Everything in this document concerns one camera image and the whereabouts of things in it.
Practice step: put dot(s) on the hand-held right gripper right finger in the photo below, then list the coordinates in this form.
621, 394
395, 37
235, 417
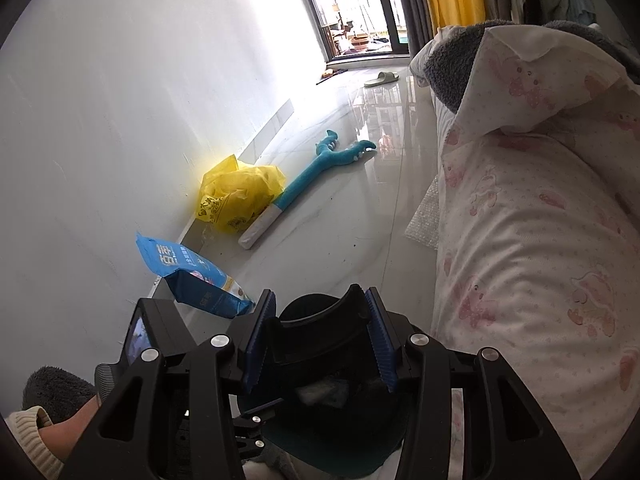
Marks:
382, 340

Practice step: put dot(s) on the grey fleece blanket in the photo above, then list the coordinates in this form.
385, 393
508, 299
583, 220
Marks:
455, 70

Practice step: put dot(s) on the person's left hand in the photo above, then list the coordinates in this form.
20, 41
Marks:
70, 425

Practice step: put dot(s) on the window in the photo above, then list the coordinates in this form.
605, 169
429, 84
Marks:
350, 5

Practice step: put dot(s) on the light blue hanging shirt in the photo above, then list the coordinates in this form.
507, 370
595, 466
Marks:
580, 5

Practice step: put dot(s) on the yellow plastic bag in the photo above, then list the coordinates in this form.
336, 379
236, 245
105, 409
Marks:
235, 195

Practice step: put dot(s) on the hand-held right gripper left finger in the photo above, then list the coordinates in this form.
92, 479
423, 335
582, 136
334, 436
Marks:
260, 340

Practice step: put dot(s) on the clear plastic wrap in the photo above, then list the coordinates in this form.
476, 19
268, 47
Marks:
320, 392

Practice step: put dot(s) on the blue plush toy stick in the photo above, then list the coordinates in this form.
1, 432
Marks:
310, 175

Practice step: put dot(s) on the pale green slipper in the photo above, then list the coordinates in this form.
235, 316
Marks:
381, 79

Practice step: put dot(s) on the pink printed blanket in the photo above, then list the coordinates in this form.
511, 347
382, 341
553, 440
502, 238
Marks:
525, 260

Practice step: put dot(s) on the white bubble wrap sheet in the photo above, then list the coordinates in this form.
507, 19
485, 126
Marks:
425, 220

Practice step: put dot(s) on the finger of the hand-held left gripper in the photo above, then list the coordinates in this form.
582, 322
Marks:
255, 425

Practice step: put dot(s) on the blue printed packet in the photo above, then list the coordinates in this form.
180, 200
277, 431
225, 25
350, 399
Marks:
200, 280

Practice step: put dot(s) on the grey curtain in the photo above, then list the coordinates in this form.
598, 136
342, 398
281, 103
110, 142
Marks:
415, 5

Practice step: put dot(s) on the dark stick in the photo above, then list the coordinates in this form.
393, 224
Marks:
330, 75

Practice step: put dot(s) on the grey fluffy cloth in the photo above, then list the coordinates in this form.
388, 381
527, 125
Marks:
55, 385

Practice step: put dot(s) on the black trash bin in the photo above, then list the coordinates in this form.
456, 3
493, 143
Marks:
320, 330

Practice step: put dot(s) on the person's left forearm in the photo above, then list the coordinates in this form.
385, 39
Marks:
27, 440

